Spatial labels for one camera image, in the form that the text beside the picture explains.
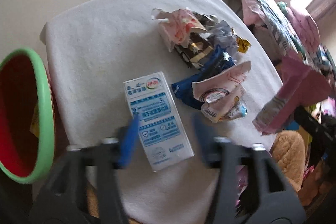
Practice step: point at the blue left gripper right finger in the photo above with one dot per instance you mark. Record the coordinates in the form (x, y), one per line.
(209, 148)

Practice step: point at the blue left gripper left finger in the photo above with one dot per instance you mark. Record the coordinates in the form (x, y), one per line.
(127, 140)

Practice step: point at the white blue milk carton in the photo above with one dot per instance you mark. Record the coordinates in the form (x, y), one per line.
(160, 127)

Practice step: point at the pink white torn wrapper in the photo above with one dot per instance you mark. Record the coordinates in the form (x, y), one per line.
(219, 94)

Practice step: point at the blue snack wrapper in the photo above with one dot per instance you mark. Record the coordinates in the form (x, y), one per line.
(219, 61)

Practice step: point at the pink paper wrapper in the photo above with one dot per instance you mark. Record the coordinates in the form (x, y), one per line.
(175, 27)

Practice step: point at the brown plush cushion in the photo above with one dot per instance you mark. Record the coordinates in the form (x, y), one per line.
(289, 153)

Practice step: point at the brown gold snack wrapper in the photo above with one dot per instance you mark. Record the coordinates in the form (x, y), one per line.
(196, 53)

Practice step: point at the yellow candy wrapper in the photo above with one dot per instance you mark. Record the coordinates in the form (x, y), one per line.
(243, 45)

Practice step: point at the red bin with green rim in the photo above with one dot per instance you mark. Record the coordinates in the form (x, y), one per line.
(27, 117)

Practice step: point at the crumpled white lavender paper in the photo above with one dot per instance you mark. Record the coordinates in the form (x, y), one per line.
(222, 35)

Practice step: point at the pink cloth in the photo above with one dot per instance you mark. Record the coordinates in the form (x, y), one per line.
(302, 86)

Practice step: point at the bed with plaid quilt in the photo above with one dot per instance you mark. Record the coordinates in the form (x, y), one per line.
(285, 27)

